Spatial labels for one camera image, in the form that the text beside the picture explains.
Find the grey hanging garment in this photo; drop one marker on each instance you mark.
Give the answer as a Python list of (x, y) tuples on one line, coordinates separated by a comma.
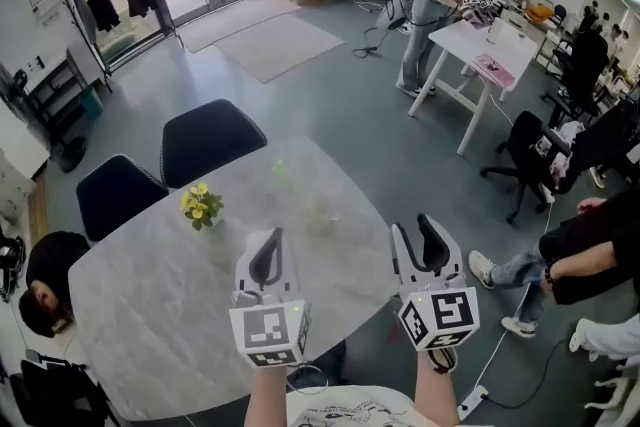
[(84, 12)]

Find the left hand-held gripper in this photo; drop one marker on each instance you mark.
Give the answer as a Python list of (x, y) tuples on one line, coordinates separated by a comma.
[(270, 330)]

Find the pink and white cloth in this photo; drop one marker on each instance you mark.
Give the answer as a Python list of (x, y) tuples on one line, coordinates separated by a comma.
[(565, 150)]

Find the dark upholstered dining chair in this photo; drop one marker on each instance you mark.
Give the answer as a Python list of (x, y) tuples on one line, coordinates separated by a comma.
[(117, 195), (210, 140)]

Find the person's printed white shirt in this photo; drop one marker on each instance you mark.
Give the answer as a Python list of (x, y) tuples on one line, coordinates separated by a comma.
[(350, 412)]

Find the white power strip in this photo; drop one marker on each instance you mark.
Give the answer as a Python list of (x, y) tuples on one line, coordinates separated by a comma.
[(472, 402)]

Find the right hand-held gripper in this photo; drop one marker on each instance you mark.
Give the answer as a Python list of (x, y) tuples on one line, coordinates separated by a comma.
[(445, 315)]

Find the teal bin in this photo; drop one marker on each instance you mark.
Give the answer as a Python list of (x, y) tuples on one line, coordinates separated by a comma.
[(92, 102)]

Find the grey door mat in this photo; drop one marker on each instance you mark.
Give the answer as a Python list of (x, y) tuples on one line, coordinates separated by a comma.
[(240, 22)]

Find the small white container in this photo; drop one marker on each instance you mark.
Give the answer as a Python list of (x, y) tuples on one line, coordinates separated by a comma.
[(495, 33)]

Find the clear glass with green stirrer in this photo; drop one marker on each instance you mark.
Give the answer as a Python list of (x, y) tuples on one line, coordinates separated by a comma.
[(322, 220)]

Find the black shelf cart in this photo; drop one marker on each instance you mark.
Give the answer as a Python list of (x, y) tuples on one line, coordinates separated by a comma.
[(55, 95)]

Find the black clothes rack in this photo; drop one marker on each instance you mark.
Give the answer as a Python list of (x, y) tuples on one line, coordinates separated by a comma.
[(67, 5)]

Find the person's left forearm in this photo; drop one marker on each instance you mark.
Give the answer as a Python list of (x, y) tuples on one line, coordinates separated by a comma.
[(265, 397)]

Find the black hanging jacket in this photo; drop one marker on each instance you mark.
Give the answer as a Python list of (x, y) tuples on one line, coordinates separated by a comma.
[(102, 5)]

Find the white desk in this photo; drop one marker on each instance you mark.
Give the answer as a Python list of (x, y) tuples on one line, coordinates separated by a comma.
[(490, 52)]

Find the yellow flower in white pot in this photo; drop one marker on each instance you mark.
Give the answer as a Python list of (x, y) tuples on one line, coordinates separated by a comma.
[(201, 206)]

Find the person's right forearm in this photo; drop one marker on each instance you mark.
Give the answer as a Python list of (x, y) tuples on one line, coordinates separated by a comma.
[(437, 395)]

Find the pink book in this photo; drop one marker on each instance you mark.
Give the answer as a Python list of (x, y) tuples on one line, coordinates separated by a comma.
[(492, 69)]

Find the beige door mat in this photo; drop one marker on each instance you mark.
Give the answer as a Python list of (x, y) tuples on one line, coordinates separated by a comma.
[(280, 47)]

